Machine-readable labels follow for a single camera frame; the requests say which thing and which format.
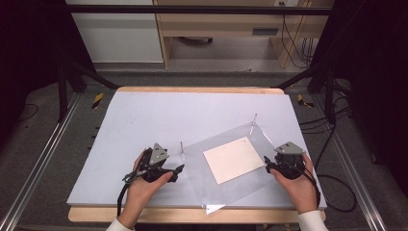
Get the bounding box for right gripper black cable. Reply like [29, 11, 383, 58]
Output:
[287, 159, 322, 208]

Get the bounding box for yellow clamp left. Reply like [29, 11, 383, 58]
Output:
[90, 92, 105, 110]

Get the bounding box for wooden table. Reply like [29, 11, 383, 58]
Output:
[67, 85, 327, 225]

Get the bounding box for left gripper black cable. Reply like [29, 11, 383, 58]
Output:
[115, 147, 152, 218]

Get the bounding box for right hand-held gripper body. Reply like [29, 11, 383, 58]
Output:
[272, 141, 308, 180]

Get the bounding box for clear acrylic photo frame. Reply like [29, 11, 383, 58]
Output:
[178, 113, 276, 216]

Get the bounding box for black horizontal frame bar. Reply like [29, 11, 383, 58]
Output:
[62, 4, 333, 16]

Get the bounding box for dark curtain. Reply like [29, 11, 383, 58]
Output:
[310, 0, 408, 196]
[0, 0, 96, 142]

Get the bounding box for black object under desk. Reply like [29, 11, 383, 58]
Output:
[178, 36, 214, 46]

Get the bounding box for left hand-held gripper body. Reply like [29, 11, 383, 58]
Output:
[138, 142, 181, 184]

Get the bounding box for person's right hand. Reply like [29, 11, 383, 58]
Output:
[269, 154, 319, 216]

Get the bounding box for black metal stand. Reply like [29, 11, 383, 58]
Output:
[57, 60, 120, 123]
[274, 63, 339, 125]

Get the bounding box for yellow clamp right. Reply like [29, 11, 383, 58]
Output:
[296, 93, 316, 109]

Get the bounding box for looped black floor cable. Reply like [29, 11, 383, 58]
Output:
[315, 124, 358, 214]

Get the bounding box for white table cover board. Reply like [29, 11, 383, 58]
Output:
[65, 90, 328, 210]

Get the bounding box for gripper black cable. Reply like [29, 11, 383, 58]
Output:
[115, 147, 152, 218]
[287, 159, 322, 208]

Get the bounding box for thin black floor cable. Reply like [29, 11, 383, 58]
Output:
[18, 102, 39, 123]

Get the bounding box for bundle of black floor cables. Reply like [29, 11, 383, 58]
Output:
[298, 81, 353, 135]

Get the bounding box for picture card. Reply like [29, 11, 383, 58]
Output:
[202, 136, 267, 186]

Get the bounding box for yellow clamp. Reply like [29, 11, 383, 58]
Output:
[90, 92, 105, 110]
[296, 93, 316, 109]

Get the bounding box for hanging black desk cables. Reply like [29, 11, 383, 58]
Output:
[280, 2, 315, 69]

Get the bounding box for light wooden desk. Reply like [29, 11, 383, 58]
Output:
[153, 0, 335, 69]

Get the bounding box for white cabinet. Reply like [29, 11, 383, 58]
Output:
[64, 0, 165, 64]

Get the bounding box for person's left hand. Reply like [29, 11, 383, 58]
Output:
[126, 150, 174, 210]

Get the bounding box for aluminium floor rail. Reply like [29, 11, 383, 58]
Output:
[0, 91, 82, 231]
[311, 92, 389, 231]

